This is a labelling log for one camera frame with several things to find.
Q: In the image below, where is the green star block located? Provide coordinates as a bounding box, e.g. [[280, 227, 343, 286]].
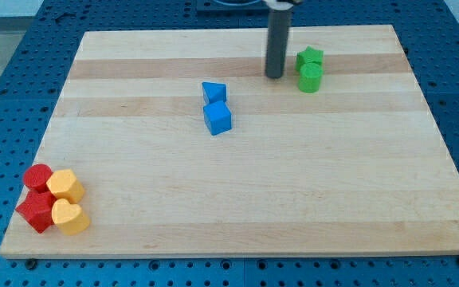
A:
[[295, 46, 324, 72]]

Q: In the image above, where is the red star block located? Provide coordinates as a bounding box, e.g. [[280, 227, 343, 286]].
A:
[[15, 190, 57, 234]]

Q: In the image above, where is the blue cube block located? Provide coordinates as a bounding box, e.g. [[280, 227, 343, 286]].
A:
[[202, 101, 232, 136]]

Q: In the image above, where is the blue triangle block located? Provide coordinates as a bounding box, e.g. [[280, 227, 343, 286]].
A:
[[202, 81, 227, 104]]

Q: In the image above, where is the green cylinder block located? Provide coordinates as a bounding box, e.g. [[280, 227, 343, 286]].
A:
[[298, 63, 324, 93]]

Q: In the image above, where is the light wooden board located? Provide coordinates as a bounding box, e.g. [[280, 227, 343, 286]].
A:
[[0, 25, 459, 259]]

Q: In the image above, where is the yellow hexagon block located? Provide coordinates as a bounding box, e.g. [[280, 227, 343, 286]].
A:
[[46, 169, 85, 203]]

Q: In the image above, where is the yellow heart block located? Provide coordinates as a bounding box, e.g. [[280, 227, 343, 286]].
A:
[[51, 199, 91, 235]]

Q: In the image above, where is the red cylinder block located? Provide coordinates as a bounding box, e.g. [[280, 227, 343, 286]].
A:
[[22, 163, 53, 193]]

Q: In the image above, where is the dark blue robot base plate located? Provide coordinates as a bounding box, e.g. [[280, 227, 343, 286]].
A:
[[194, 0, 269, 14]]

